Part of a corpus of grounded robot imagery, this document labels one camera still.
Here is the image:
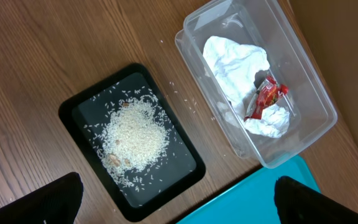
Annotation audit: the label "white napkin in bin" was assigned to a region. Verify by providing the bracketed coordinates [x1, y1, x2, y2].
[222, 101, 291, 139]

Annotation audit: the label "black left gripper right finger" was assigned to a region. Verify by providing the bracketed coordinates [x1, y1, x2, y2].
[274, 176, 358, 224]

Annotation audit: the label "red sauce packet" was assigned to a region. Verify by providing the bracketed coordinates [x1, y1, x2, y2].
[244, 75, 289, 121]

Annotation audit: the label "clear plastic waste bin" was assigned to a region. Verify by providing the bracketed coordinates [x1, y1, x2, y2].
[175, 0, 337, 169]

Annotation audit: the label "white napkin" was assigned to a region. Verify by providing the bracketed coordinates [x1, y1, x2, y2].
[203, 36, 270, 106]
[222, 101, 291, 139]

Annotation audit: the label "teal serving tray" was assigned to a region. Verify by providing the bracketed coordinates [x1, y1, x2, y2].
[179, 156, 319, 224]

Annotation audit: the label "pile of white rice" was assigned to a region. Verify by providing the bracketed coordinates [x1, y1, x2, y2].
[82, 81, 183, 192]

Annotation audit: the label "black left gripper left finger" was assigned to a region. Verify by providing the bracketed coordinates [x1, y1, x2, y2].
[0, 172, 84, 223]

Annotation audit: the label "black food waste tray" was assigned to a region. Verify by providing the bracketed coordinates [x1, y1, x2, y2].
[58, 63, 206, 222]

